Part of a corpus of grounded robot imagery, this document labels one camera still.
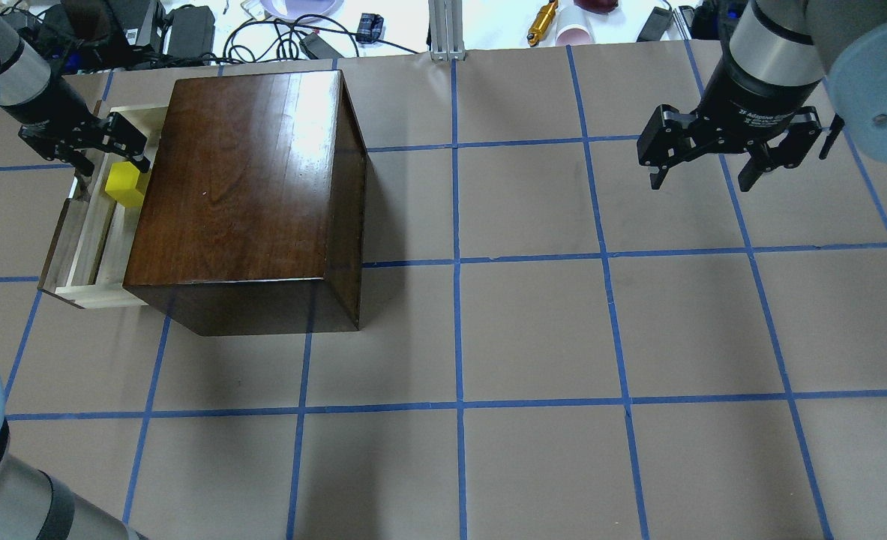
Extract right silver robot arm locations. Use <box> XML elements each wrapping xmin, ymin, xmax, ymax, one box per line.
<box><xmin>637</xmin><ymin>1</ymin><xmax>887</xmax><ymax>192</ymax></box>

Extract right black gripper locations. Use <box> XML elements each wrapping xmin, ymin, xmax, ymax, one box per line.
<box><xmin>637</xmin><ymin>57</ymin><xmax>821</xmax><ymax>194</ymax></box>

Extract gold metal tool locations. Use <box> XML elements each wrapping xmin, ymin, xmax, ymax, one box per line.
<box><xmin>526</xmin><ymin>0</ymin><xmax>559</xmax><ymax>47</ymax></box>

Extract black power adapter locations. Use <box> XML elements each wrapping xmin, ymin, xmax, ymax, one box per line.
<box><xmin>637</xmin><ymin>7</ymin><xmax>673</xmax><ymax>42</ymax></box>

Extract dark wooden drawer cabinet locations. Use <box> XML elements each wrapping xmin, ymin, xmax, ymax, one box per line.
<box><xmin>122</xmin><ymin>70</ymin><xmax>369</xmax><ymax>336</ymax></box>

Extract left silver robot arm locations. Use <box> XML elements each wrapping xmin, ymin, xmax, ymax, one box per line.
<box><xmin>0</xmin><ymin>17</ymin><xmax>151</xmax><ymax>539</ymax></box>

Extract light wood drawer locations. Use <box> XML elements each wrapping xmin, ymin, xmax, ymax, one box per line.
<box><xmin>37</xmin><ymin>149</ymin><xmax>145</xmax><ymax>310</ymax></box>

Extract yellow block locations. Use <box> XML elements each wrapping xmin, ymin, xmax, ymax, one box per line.
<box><xmin>104</xmin><ymin>161</ymin><xmax>151</xmax><ymax>209</ymax></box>

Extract red mango fruit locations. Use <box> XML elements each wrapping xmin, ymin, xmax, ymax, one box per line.
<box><xmin>574</xmin><ymin>0</ymin><xmax>620</xmax><ymax>15</ymax></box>

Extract aluminium frame post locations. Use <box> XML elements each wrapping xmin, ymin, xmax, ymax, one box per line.
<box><xmin>428</xmin><ymin>0</ymin><xmax>466</xmax><ymax>64</ymax></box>

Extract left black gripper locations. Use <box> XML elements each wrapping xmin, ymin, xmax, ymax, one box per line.
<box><xmin>1</xmin><ymin>76</ymin><xmax>151</xmax><ymax>178</ymax></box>

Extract purple plate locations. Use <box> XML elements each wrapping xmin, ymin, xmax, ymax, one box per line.
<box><xmin>260</xmin><ymin>0</ymin><xmax>343</xmax><ymax>22</ymax></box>

